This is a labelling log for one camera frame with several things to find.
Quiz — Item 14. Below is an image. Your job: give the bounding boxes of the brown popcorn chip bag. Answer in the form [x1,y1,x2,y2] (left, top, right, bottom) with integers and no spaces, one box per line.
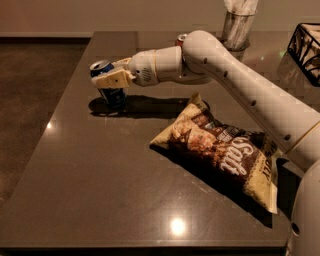
[151,93,281,213]

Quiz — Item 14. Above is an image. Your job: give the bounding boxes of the black wire basket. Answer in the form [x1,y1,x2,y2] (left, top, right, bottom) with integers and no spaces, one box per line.
[287,23,320,87]

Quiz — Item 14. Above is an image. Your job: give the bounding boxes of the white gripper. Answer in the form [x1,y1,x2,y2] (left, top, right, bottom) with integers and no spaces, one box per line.
[91,50,157,89]

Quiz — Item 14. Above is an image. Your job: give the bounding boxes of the blue pepsi can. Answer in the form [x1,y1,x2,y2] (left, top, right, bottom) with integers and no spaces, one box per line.
[90,60,126,109]

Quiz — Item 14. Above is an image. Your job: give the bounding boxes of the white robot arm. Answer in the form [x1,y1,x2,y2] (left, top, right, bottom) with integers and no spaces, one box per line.
[90,30,320,256]

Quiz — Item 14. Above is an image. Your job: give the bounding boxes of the orange soda can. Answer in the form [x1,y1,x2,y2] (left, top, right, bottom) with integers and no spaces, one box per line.
[175,33,188,46]

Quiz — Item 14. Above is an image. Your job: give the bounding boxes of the white napkins in cup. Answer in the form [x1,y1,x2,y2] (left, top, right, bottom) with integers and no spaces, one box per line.
[224,0,259,15]

